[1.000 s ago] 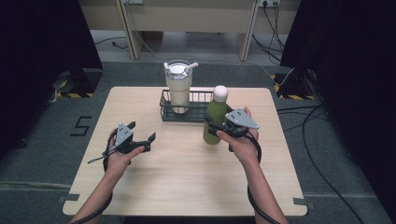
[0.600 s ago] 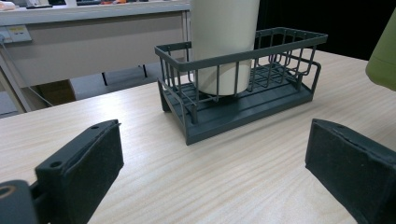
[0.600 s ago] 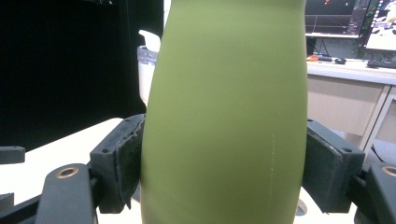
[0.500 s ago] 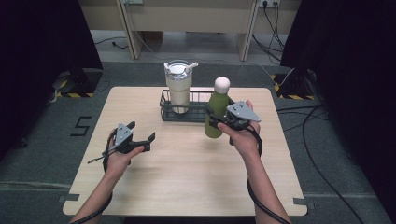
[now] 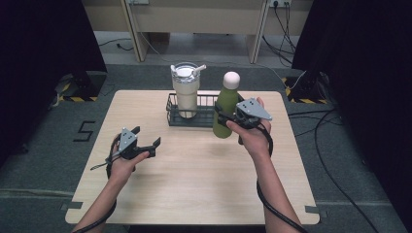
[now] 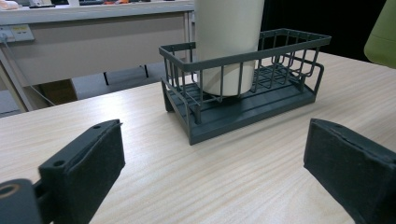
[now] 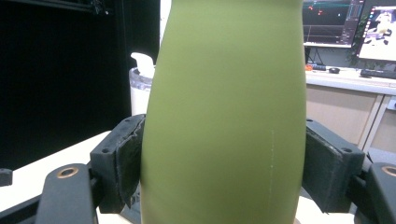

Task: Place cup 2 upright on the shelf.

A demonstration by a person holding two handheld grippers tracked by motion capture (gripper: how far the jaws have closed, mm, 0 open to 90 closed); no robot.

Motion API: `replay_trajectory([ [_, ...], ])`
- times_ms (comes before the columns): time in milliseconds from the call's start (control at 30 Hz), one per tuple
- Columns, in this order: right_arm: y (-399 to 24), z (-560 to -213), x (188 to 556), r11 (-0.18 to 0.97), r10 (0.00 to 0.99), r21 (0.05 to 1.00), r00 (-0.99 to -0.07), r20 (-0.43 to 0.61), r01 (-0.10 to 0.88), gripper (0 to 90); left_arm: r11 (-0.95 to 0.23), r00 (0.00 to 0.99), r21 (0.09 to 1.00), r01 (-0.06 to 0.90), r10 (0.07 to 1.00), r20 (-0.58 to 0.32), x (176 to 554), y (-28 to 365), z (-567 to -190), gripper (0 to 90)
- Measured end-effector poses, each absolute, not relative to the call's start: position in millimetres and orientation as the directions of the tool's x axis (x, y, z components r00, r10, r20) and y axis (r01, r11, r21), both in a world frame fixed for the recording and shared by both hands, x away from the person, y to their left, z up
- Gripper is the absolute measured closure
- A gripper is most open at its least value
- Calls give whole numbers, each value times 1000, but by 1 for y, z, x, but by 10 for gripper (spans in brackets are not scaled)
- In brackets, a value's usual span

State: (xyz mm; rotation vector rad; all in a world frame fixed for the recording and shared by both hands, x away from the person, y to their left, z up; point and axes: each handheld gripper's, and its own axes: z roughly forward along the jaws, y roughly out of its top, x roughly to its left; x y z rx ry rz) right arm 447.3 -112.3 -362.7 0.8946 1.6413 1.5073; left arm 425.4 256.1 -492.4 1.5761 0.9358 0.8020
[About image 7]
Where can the black computer mouse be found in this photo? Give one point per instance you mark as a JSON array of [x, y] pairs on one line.
[[334, 70]]

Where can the green bottle with white cap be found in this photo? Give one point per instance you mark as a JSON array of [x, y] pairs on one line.
[[224, 118]]

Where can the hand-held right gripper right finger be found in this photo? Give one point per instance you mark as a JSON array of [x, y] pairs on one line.
[[330, 168]]

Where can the dark screen monitor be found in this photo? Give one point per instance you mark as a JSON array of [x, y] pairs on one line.
[[331, 21]]

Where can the white tumbler with clear lid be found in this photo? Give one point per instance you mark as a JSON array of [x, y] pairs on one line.
[[141, 90]]

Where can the beige desk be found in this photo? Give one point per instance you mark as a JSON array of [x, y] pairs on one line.
[[342, 105]]

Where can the bright screen monitor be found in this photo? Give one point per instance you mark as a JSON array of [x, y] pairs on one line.
[[378, 34]]

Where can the black curtain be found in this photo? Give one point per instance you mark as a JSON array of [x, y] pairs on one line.
[[62, 81]]

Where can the black keyboard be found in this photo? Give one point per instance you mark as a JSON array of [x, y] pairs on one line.
[[378, 74]]

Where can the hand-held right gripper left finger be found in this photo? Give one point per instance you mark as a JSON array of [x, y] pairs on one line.
[[120, 155]]

